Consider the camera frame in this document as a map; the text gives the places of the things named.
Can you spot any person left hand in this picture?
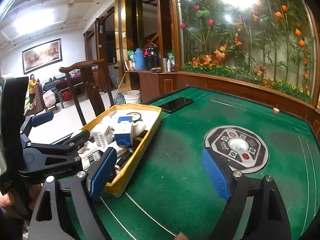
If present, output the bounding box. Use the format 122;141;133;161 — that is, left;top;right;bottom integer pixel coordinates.
1;184;42;219

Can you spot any person right hand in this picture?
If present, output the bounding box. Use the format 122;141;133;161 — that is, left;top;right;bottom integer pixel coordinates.
174;232;189;240

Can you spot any round table control panel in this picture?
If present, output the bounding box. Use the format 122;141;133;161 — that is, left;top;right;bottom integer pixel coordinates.
204;125;269;174

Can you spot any person in yellow jacket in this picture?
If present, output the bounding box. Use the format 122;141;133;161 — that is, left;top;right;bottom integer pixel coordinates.
28;74;40;103

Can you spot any white blue carton box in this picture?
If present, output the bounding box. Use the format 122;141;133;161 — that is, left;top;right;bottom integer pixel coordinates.
113;116;133;146

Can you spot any yellow cardboard tray box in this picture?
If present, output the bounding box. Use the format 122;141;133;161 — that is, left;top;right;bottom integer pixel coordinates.
81;103;162;197

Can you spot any wooden chair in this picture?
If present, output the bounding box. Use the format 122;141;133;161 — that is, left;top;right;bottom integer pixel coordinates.
59;59;114;126

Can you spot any white plastic bucket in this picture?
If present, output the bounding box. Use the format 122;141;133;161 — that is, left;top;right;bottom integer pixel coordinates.
124;90;142;103

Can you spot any black smartphone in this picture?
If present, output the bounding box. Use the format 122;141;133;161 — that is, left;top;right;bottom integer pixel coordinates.
159;97;194;114

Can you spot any small red white chip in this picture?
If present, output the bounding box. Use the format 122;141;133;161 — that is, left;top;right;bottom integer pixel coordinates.
273;107;280;114

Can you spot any blue thermos jug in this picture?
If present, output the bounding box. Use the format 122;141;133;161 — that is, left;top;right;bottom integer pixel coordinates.
133;48;145;71

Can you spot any black thermos flask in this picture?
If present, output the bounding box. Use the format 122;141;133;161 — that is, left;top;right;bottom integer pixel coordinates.
144;46;160;70

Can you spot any artificial flower glass display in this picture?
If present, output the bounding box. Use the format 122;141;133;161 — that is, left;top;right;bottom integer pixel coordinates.
176;0;318;103

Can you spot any framed wall painting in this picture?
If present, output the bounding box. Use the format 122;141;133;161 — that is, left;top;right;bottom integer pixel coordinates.
22;38;62;74

